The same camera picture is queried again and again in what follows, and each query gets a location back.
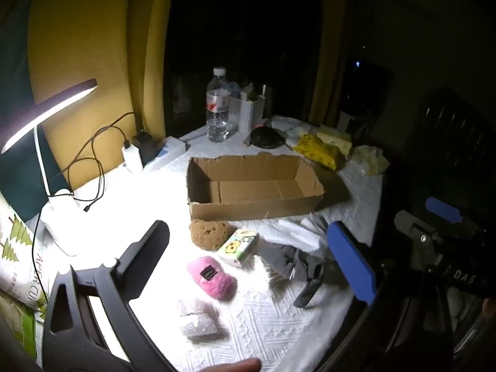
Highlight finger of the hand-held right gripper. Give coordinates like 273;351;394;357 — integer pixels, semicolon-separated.
394;210;441;271
425;197;486;241

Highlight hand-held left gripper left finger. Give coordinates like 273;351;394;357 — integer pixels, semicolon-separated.
41;220;179;372

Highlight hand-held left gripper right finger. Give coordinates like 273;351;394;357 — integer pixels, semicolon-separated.
321;221;454;372

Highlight grey dotted sock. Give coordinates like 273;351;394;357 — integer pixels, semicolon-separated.
292;261;325;308

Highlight plain grey sock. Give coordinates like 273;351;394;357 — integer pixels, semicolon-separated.
259;240;308;281

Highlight brown sponge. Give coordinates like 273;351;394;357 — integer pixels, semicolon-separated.
189;219;231;249

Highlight pink fuzzy sock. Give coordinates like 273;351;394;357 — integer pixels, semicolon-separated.
187;256;237;302

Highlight white fuzzy sock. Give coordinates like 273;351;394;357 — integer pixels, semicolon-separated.
177;298;218;342

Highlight small printed tissue pack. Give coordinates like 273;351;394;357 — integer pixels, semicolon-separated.
216;228;259;267

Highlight cardboard box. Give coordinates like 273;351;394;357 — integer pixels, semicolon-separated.
187;152;325;221

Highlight person's left hand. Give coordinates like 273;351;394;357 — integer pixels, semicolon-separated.
203;358;263;372

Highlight pale plastic bag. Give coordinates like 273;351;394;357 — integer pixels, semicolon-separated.
351;145;390;177

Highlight white desk lamp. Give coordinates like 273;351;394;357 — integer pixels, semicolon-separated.
0;78;98;257

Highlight white charger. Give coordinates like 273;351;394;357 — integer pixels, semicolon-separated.
122;145;144;173

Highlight black power adapter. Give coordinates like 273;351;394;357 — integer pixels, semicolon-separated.
133;134;163;165

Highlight white power strip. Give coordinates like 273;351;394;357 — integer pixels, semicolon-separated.
116;136;187;173

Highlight white textured tablecloth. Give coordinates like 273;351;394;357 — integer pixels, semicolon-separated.
23;114;388;372

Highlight yellow wipes pack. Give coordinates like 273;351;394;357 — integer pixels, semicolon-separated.
292;134;342;171

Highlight cream tissue pack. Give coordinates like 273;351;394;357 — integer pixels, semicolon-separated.
317;126;353;156

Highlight tree printed bag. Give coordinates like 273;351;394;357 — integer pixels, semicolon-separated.
0;194;53;311

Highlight green printed pack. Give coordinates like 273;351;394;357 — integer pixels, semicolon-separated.
0;290;48;361

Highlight black round pouch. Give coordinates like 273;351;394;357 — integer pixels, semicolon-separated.
250;126;289;150

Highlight white packets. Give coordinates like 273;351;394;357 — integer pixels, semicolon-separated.
271;115;311;140

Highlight clear water bottle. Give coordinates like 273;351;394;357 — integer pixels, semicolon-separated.
205;67;238;143

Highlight dark green cloth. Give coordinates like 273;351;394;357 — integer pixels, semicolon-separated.
0;0;64;221

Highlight white plastic basket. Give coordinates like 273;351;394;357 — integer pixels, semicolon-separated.
228;87;268;132

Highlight dark metal flask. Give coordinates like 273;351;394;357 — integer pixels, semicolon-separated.
259;84;272;119

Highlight narrow yellow curtain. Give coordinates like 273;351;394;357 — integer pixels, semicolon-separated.
308;0;351;125

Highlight wide yellow curtain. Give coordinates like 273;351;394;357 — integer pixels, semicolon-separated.
27;0;173;179

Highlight black cable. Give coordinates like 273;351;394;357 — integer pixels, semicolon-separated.
83;125;130;214
58;112;138;196

